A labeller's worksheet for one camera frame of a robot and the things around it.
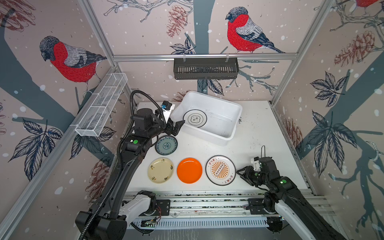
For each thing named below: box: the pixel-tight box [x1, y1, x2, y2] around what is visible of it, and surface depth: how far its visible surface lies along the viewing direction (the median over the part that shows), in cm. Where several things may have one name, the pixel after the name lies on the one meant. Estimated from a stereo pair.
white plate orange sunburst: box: [205, 155, 237, 186], surface depth 87 cm
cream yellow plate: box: [147, 157, 174, 184], surface depth 89 cm
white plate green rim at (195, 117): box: [183, 109, 208, 128], surface depth 113 cm
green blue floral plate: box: [155, 135, 178, 156], surface depth 99 cm
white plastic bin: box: [170, 91, 243, 147], surface depth 109 cm
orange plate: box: [176, 157, 203, 184], surface depth 87 cm
